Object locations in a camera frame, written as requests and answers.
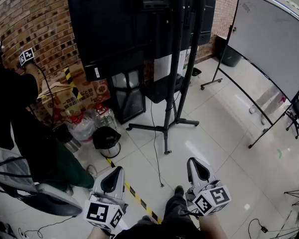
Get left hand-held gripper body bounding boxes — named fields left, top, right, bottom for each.
left=83, top=186, right=129, bottom=231

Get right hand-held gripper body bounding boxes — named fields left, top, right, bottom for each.
left=185, top=179, right=233, bottom=217

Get person's left forearm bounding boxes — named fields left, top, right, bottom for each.
left=86, top=227, right=115, bottom=239

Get person's right forearm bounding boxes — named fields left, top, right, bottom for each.
left=198, top=213, right=229, bottom=239

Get yellow black floor tape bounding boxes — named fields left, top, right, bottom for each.
left=106, top=157, right=163, bottom=225

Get person's black trousers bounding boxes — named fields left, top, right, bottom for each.
left=113, top=192, right=202, bottom=239

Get grey office chair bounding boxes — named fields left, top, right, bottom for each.
left=0, top=143, right=83, bottom=218

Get black speaker cabinet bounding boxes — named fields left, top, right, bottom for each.
left=107, top=68, right=147, bottom=124

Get black TV stand shelf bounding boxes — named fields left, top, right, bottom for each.
left=143, top=75, right=187, bottom=104

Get printed cardboard box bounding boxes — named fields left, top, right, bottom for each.
left=37, top=67, right=112, bottom=124

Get black metal TV stand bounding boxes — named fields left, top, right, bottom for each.
left=126, top=0, right=207, bottom=155

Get white paper sheet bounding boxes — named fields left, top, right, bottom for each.
left=153, top=54, right=173, bottom=82

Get dark green bin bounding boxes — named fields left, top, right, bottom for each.
left=220, top=45, right=242, bottom=68

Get whiteboard on wheeled stand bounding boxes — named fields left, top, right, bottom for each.
left=200, top=0, right=299, bottom=149

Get black television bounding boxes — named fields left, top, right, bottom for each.
left=66, top=0, right=218, bottom=82

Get black floor cable with adapter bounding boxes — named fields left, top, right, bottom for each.
left=248, top=218, right=299, bottom=239
left=17, top=215, right=77, bottom=239

